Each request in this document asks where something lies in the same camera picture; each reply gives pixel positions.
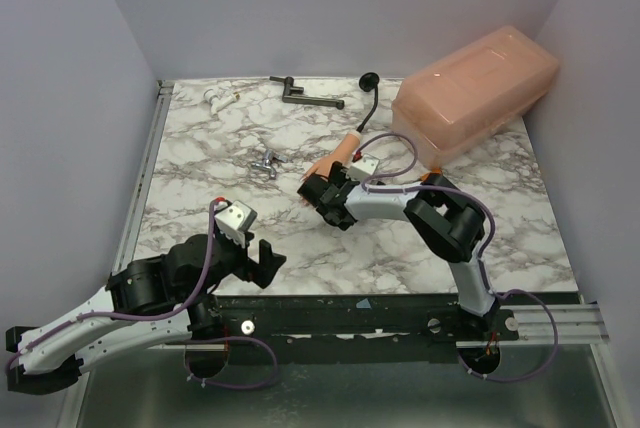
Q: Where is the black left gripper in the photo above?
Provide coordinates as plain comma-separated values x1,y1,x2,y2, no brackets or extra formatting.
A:
181,212,286,303

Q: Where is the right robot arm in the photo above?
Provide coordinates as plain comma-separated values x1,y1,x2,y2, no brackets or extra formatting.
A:
297,162,499,340

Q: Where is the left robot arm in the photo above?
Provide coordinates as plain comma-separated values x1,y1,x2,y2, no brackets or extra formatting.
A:
6,234,286,395

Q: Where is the mannequin practice hand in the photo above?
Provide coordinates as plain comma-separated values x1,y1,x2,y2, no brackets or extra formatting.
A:
301,130,362,181

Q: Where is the chrome faucet tap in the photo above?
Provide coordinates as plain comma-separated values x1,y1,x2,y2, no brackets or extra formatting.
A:
250,149,288,180

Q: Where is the black flexible stand with base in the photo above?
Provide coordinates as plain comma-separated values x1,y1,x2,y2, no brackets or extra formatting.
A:
356,71,381,133

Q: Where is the white plastic faucet tap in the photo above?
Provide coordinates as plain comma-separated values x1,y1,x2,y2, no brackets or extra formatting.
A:
203,89,240,115

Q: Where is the pink plastic storage box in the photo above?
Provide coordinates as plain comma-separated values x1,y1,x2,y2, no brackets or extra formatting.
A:
391,26,560,169

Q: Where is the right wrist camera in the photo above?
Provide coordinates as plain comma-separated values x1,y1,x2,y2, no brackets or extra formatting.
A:
347,154,380,182

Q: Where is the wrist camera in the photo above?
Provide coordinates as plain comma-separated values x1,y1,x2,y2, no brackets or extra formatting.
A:
347,154,380,182
214,199,257,248

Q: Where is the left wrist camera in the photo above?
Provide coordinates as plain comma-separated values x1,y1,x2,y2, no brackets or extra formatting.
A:
214,199,257,248

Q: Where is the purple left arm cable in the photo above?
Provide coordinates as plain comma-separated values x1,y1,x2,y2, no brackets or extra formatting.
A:
4,196,280,390

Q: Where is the dark bronze faucet handle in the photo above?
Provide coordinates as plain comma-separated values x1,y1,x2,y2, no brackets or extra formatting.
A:
269,74,346,110

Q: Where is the black mounting rail base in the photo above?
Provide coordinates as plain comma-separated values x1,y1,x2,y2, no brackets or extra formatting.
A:
187,294,518,365

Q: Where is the orange handled screwdriver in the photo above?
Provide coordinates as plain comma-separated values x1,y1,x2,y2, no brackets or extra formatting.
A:
420,169,442,181

